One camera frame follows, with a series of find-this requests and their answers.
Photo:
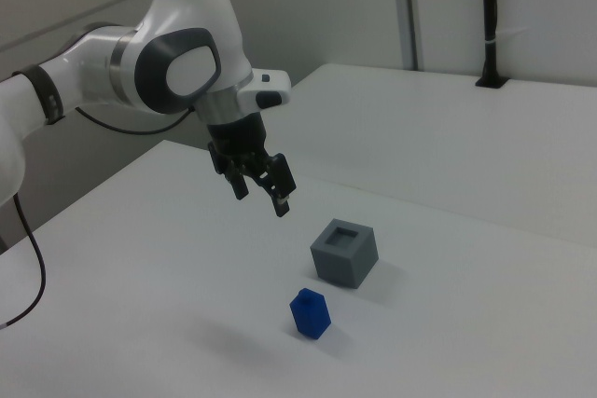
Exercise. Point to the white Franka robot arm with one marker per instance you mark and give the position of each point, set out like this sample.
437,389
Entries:
186,30

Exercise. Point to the black pole with base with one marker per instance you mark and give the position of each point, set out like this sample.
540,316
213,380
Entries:
490,20

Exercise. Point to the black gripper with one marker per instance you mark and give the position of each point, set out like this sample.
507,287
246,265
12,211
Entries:
237,137

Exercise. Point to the grey hollow cuboid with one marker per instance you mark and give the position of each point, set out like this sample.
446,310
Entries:
342,253

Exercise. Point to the grey partition post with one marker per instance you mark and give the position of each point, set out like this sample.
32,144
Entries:
412,6

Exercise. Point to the blue block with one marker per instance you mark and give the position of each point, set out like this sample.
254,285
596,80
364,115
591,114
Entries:
310,316

